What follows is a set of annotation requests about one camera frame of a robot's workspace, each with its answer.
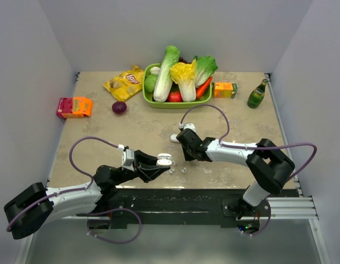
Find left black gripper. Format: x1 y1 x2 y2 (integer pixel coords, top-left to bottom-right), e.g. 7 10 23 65
112 150 170 186

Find white square charging case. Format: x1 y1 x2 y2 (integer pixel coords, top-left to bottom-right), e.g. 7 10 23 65
156 153 173 166

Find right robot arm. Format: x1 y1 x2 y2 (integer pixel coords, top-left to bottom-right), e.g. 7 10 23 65
176 128 295 216

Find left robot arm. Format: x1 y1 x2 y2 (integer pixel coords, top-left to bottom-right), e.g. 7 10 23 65
4 150 173 240

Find white oval charging case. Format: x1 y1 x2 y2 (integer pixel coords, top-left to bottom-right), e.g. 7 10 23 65
170 134 179 143

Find green plastic basket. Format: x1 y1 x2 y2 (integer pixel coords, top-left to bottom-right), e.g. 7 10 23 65
142 63 212 109

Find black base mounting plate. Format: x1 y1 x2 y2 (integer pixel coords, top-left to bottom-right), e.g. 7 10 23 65
73 188 300 229

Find red apple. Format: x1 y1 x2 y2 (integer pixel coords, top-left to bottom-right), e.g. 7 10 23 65
167 91 183 103

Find orange carrot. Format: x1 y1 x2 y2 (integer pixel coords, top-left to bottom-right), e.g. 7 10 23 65
196 77 212 100

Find purple red onion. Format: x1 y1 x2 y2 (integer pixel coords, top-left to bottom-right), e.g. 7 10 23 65
111 101 127 115

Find orange juice carton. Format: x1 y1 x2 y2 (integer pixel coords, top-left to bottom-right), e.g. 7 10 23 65
213 82 238 99

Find green napa cabbage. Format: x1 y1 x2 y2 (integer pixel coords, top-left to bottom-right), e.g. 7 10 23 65
153 46 180 102

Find yellow napa cabbage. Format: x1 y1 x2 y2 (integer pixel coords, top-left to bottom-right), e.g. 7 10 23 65
170 59 196 102

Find green Perrier glass bottle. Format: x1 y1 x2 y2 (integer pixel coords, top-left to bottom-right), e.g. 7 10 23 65
247 79 268 108

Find round green cabbage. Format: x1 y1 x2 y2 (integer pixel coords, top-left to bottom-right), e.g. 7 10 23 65
144 74 158 93

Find yellow Lays chips bag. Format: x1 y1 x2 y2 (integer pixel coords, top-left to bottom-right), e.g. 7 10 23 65
103 64 144 102

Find green leafy cabbage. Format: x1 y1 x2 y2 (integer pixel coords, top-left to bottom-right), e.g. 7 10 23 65
194 56 218 88

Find white garlic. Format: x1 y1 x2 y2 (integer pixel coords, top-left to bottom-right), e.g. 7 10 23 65
150 66 161 75

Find dark red grapes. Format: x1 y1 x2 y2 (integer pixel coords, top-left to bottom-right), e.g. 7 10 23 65
178 57 188 64

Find orange pink snack box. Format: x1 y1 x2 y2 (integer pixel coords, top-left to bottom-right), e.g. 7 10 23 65
56 97 93 119

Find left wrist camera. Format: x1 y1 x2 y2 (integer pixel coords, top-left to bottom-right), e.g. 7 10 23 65
122 146 135 172

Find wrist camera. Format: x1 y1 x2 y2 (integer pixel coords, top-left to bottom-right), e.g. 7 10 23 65
122 146 135 172
179 123 196 132

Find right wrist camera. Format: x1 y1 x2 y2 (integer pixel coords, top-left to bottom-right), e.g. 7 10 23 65
179 123 196 132

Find purple cable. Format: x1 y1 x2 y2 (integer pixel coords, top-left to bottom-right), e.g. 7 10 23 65
86 206 143 244
180 104 318 182
240 197 272 237
6 136 124 232

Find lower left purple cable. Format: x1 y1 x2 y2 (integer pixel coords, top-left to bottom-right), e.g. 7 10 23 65
86 206 143 244

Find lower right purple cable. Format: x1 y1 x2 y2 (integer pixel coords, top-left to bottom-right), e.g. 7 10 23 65
240 197 272 237

